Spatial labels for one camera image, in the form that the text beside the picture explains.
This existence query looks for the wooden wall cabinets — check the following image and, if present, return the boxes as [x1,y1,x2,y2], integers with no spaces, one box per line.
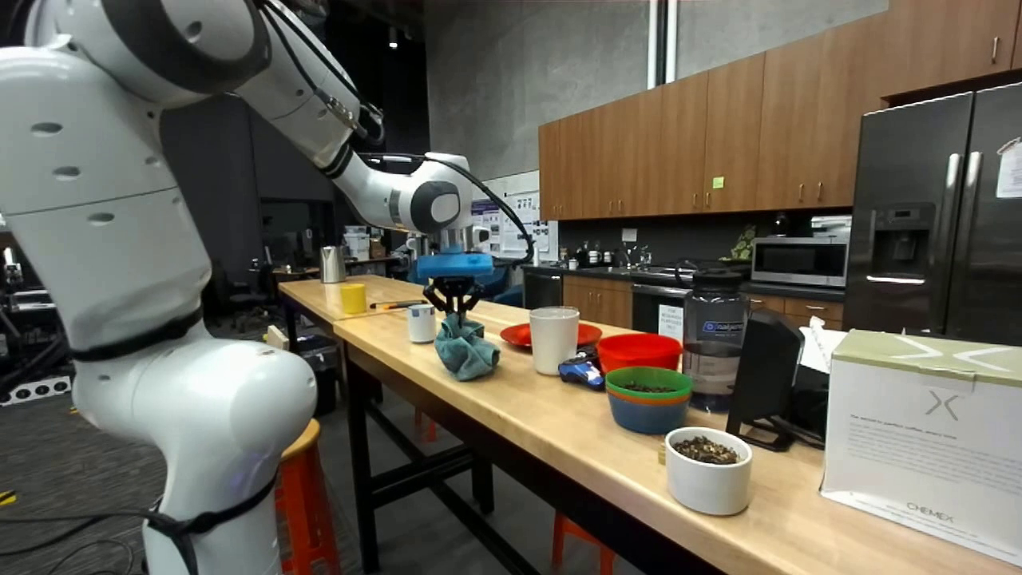
[538,0,1022,223]

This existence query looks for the small blue object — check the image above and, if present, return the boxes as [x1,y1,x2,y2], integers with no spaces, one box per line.
[557,356,612,395]

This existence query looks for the small white can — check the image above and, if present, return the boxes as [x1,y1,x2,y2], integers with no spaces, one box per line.
[407,299,440,347]

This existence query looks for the red bowl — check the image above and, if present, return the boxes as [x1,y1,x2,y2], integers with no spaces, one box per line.
[593,328,686,376]

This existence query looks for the red plate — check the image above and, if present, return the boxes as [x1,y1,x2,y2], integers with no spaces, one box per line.
[499,319,607,356]

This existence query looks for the tall white mug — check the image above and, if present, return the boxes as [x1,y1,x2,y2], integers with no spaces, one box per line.
[526,303,584,380]

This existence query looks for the light blue towel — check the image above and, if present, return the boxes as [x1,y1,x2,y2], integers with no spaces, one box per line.
[432,310,506,388]

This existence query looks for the long wooden table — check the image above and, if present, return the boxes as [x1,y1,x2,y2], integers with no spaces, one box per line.
[333,284,1022,575]

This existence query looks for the yellow mug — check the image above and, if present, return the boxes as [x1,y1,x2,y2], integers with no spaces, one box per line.
[335,278,375,322]

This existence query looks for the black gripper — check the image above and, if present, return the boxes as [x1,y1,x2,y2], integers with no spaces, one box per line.
[423,278,485,328]

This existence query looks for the black steel refrigerator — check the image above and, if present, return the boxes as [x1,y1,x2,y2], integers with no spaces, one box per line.
[843,78,1022,347]

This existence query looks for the green potted plant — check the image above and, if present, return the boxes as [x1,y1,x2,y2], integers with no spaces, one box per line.
[725,223,762,269]

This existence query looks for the wooden base cabinets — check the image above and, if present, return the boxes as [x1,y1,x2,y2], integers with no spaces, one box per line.
[558,273,850,337]

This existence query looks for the steel microwave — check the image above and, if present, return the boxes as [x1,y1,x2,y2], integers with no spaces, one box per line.
[749,233,854,291]

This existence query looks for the white cardboard box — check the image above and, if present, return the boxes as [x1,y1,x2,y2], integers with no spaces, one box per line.
[819,327,1022,568]

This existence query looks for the blue bowl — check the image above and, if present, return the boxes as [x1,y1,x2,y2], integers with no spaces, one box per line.
[603,391,695,438]

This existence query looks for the orange metal stool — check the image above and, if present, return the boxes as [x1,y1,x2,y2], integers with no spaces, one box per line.
[272,417,344,575]
[546,507,620,575]

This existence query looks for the white ceramic bowl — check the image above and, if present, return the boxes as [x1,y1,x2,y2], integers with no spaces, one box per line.
[662,424,757,522]

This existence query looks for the white paper on refrigerator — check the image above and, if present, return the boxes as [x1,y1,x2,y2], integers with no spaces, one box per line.
[995,133,1022,205]

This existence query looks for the green bowl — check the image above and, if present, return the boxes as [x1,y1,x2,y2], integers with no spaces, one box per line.
[603,364,698,406]

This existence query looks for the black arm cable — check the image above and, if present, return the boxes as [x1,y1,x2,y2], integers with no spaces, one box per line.
[253,0,538,262]

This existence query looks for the steel oven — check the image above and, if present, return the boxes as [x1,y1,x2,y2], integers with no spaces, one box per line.
[631,278,690,345]

